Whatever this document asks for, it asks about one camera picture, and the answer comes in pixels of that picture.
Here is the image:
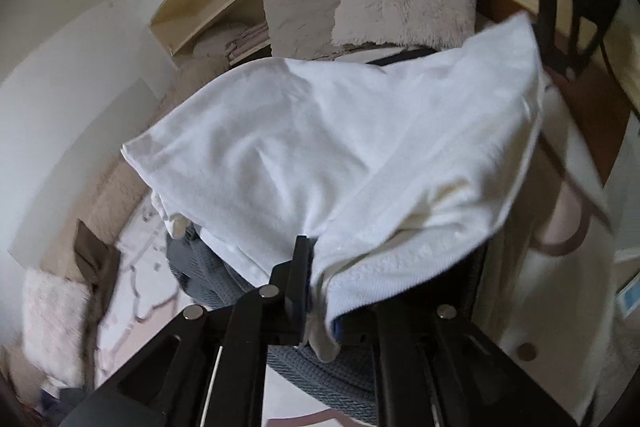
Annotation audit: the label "wooden bed side rail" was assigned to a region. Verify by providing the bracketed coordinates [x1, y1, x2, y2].
[476, 0, 640, 118]

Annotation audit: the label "folded blue jeans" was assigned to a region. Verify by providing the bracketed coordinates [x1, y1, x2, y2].
[166, 227, 378, 425]

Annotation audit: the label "white fluffy pillow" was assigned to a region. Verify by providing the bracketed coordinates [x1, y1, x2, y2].
[23, 269, 91, 388]

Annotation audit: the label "white t-shirt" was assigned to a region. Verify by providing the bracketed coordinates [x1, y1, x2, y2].
[152, 14, 544, 362]

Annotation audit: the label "bear pattern bed blanket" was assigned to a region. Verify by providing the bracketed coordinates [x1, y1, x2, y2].
[96, 87, 614, 426]

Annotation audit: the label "dark brown garment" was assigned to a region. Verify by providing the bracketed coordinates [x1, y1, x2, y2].
[74, 220, 120, 392]

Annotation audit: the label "beige fluffy cushion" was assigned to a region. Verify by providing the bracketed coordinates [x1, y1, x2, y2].
[262, 0, 344, 61]

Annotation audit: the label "beige rolled comforter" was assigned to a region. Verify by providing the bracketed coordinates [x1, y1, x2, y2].
[41, 55, 230, 282]

